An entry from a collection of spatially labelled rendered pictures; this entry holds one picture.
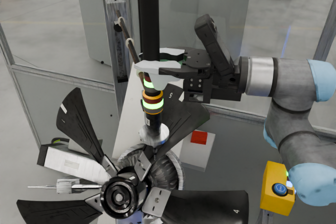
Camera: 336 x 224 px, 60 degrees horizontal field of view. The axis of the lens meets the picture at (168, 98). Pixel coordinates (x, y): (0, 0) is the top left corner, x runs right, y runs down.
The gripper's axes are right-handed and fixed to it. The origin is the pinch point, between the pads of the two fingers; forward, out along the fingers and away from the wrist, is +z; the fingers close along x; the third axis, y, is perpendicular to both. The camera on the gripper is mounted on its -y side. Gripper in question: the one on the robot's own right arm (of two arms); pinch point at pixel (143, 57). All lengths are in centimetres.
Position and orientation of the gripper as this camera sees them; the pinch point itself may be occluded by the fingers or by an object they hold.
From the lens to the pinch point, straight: 57.9
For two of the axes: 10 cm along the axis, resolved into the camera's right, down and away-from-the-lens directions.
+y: 0.1, 8.0, 6.0
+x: 1.6, -6.0, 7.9
